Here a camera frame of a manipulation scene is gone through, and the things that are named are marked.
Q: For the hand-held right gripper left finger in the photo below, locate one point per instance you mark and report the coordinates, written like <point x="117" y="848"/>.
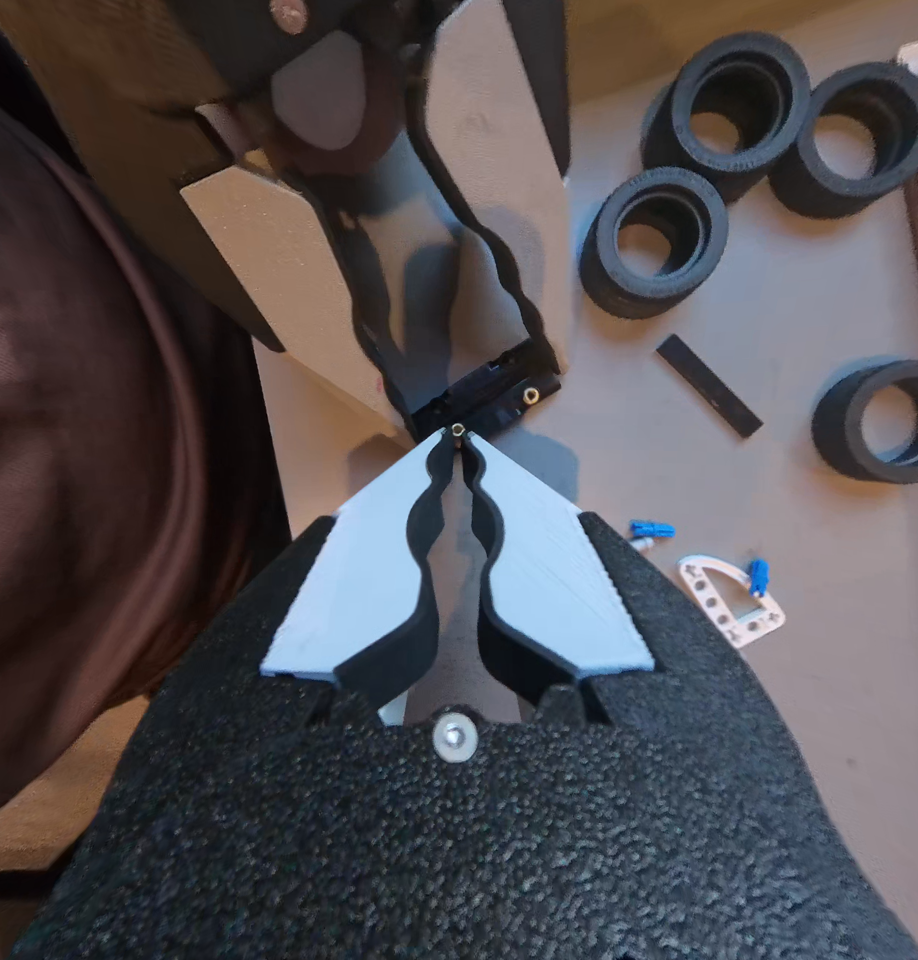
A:
<point x="354" y="593"/>

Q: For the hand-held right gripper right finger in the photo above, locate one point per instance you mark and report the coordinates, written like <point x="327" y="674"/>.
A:
<point x="556" y="593"/>

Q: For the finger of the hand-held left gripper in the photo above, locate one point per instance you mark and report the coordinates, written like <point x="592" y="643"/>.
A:
<point x="278" y="262"/>
<point x="495" y="135"/>

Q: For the white holed frame piece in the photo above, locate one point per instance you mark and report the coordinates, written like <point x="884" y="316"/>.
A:
<point x="709" y="600"/>

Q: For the black panel piece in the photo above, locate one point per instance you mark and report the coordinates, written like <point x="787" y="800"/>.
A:
<point x="709" y="386"/>
<point x="482" y="398"/>

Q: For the black rubber tyre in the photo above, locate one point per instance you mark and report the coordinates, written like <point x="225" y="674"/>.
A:
<point x="832" y="441"/>
<point x="600" y="277"/>
<point x="803" y="186"/>
<point x="685" y="149"/>

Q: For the person's brown hoodie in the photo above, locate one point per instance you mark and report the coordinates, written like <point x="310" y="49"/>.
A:
<point x="91" y="451"/>

